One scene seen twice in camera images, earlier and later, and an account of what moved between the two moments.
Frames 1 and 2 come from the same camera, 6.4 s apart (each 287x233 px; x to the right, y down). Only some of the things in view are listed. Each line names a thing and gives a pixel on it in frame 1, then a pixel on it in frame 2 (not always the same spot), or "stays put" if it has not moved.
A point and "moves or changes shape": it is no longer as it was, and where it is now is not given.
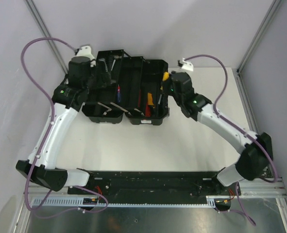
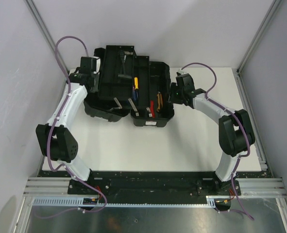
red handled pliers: [147, 111] → [152, 108]
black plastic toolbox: [127, 88] moves or changes shape
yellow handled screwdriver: [165, 76] → [136, 83]
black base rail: [120, 187] stays put
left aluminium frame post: [33, 10] stays put
